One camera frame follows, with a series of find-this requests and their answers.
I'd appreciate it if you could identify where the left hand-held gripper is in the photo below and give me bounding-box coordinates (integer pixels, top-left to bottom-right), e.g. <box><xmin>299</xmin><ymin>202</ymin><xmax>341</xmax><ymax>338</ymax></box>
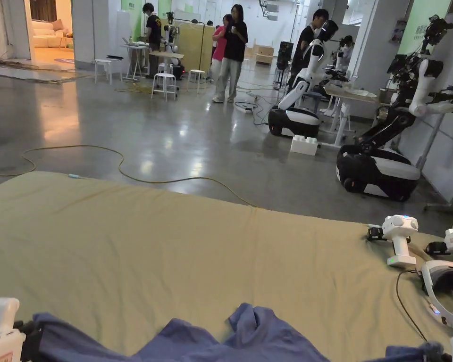
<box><xmin>0</xmin><ymin>297</ymin><xmax>46</xmax><ymax>362</ymax></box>

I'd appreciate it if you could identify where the dark blue shirt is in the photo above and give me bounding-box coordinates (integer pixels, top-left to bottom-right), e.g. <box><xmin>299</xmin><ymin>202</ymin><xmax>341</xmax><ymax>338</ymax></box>
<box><xmin>32</xmin><ymin>301</ymin><xmax>451</xmax><ymax>362</ymax></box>

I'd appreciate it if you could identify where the bed with beige sheet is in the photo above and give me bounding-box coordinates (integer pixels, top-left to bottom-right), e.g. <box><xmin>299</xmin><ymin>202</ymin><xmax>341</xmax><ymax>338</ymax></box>
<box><xmin>0</xmin><ymin>171</ymin><xmax>453</xmax><ymax>362</ymax></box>

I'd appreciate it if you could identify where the black and white robot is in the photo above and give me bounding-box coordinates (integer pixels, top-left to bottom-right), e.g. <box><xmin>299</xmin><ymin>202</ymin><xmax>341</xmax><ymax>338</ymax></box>
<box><xmin>335</xmin><ymin>14</ymin><xmax>453</xmax><ymax>201</ymax></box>

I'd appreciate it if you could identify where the white block carton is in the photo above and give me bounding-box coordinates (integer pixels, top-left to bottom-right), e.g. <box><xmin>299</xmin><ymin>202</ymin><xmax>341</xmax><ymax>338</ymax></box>
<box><xmin>289</xmin><ymin>134</ymin><xmax>320</xmax><ymax>156</ymax></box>

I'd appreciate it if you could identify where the white desk with cloths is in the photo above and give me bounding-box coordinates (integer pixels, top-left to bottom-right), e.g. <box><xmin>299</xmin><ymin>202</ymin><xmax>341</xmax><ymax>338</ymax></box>
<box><xmin>323</xmin><ymin>83</ymin><xmax>381</xmax><ymax>148</ymax></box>

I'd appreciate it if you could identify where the white round stool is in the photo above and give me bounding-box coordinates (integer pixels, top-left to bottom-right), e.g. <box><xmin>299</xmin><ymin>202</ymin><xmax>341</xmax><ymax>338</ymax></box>
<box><xmin>151</xmin><ymin>72</ymin><xmax>179</xmax><ymax>101</ymax></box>
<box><xmin>93</xmin><ymin>58</ymin><xmax>113</xmax><ymax>85</ymax></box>
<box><xmin>188</xmin><ymin>69</ymin><xmax>209</xmax><ymax>94</ymax></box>

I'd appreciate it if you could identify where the white humanoid robot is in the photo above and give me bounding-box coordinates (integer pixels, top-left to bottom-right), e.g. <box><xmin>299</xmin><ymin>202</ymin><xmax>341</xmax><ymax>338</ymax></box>
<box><xmin>268</xmin><ymin>19</ymin><xmax>349</xmax><ymax>139</ymax></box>

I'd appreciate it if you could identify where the white folding table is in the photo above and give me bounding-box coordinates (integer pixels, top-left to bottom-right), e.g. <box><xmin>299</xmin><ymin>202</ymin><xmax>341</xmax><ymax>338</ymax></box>
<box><xmin>121</xmin><ymin>41</ymin><xmax>152</xmax><ymax>82</ymax></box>

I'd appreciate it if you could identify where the cream sofa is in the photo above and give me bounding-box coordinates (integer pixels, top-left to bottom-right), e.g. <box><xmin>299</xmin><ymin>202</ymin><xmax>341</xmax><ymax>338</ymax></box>
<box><xmin>30</xmin><ymin>18</ymin><xmax>75</xmax><ymax>49</ymax></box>

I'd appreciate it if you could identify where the small white robot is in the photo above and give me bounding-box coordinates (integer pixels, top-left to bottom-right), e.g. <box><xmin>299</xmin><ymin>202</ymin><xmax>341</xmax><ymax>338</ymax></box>
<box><xmin>158</xmin><ymin>11</ymin><xmax>186</xmax><ymax>81</ymax></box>

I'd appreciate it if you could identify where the wooden crate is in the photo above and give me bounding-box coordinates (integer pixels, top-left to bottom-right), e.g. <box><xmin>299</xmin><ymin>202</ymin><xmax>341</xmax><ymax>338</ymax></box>
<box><xmin>253</xmin><ymin>45</ymin><xmax>276</xmax><ymax>67</ymax></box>

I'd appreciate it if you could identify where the black cable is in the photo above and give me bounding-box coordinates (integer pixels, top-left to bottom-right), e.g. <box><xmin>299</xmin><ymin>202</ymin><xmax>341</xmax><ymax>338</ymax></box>
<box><xmin>395</xmin><ymin>269</ymin><xmax>428</xmax><ymax>341</ymax></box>

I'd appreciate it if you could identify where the white headset with strap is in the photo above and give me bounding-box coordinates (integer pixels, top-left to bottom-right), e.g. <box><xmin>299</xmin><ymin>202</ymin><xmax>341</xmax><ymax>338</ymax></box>
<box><xmin>420</xmin><ymin>259</ymin><xmax>453</xmax><ymax>337</ymax></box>

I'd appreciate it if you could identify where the yellow floor cable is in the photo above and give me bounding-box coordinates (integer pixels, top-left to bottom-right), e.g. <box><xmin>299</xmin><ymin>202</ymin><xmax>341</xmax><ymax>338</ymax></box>
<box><xmin>0</xmin><ymin>145</ymin><xmax>258</xmax><ymax>209</ymax></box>

